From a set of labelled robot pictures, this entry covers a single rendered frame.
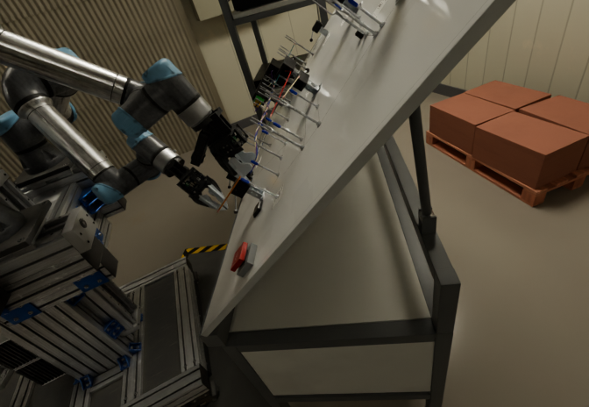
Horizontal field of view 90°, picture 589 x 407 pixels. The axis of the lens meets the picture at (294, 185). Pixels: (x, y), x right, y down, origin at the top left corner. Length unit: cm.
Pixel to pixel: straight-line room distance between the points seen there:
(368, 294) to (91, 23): 360
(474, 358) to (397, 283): 87
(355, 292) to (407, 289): 14
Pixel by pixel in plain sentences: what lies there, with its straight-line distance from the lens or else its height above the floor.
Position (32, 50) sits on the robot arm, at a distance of 93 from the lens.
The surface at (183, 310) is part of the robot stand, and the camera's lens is 187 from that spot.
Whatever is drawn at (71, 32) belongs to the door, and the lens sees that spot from 393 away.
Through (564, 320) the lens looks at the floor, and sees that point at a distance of 194.
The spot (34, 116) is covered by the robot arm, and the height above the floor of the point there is 141.
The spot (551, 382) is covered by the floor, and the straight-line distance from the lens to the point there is 178.
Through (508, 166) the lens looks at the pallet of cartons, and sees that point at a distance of 242.
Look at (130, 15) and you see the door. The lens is 385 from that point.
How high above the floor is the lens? 157
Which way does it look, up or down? 35 degrees down
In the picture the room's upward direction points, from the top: 17 degrees counter-clockwise
